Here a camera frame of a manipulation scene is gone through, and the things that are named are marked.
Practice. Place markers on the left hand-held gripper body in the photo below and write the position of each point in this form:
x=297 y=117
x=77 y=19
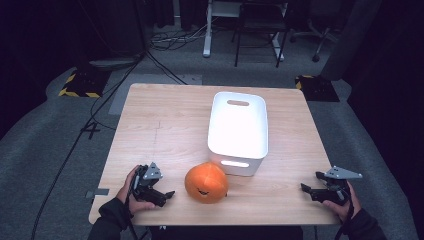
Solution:
x=146 y=181

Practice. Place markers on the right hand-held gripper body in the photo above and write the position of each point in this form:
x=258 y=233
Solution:
x=335 y=186

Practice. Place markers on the orange plush toy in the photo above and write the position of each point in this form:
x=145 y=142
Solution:
x=206 y=182

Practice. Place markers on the white plastic basket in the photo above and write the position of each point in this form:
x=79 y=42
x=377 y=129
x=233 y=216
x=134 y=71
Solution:
x=238 y=126

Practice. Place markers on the person's left hand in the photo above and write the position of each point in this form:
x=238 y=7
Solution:
x=128 y=193

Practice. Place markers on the person's right hand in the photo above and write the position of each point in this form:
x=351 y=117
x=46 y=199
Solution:
x=346 y=206

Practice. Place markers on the grey tape piece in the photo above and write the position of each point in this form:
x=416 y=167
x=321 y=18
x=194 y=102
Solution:
x=100 y=192

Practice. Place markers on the black tape cross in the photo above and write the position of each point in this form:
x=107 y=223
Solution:
x=90 y=130

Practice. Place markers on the grey stand base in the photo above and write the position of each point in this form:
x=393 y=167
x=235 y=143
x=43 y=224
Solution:
x=111 y=62

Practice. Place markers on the office swivel chair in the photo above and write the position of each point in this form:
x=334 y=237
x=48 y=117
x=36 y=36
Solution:
x=320 y=36

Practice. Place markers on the grey curtain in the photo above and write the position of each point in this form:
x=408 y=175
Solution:
x=353 y=36

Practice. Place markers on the black metal chair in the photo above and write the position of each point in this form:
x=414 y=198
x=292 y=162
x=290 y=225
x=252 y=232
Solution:
x=260 y=23

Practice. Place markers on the black yellow striped base plate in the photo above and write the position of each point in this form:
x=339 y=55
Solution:
x=318 y=90
x=85 y=85

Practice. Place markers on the white desk frame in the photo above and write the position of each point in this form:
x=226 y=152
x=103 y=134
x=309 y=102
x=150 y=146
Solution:
x=207 y=36

